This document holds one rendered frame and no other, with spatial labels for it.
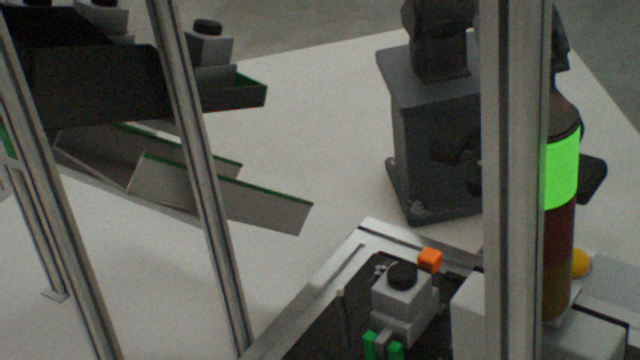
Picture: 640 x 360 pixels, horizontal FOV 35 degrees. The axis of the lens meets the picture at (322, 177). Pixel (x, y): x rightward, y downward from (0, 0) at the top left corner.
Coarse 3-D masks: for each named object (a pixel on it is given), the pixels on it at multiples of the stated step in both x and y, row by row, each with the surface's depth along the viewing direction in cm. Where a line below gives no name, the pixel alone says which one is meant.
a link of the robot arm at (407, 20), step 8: (408, 0) 122; (400, 8) 127; (408, 8) 123; (416, 8) 121; (408, 16) 124; (416, 16) 121; (408, 24) 125; (416, 24) 122; (464, 24) 125; (472, 24) 125; (408, 32) 126; (416, 32) 123; (424, 32) 125; (432, 32) 125; (440, 32) 125; (448, 32) 125; (416, 40) 125
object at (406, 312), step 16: (400, 272) 97; (416, 272) 97; (384, 288) 97; (400, 288) 96; (416, 288) 96; (432, 288) 99; (384, 304) 97; (400, 304) 96; (416, 304) 97; (432, 304) 100; (384, 320) 98; (400, 320) 97; (416, 320) 98; (384, 336) 97; (400, 336) 98; (416, 336) 99; (384, 352) 98
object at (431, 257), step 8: (424, 248) 102; (432, 248) 102; (424, 256) 101; (432, 256) 101; (440, 256) 101; (424, 264) 101; (432, 264) 100; (440, 264) 102; (432, 272) 101; (432, 280) 103; (440, 304) 106
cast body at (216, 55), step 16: (192, 32) 103; (208, 32) 103; (192, 48) 102; (208, 48) 102; (224, 48) 104; (192, 64) 103; (208, 64) 103; (224, 64) 105; (208, 80) 104; (224, 80) 106
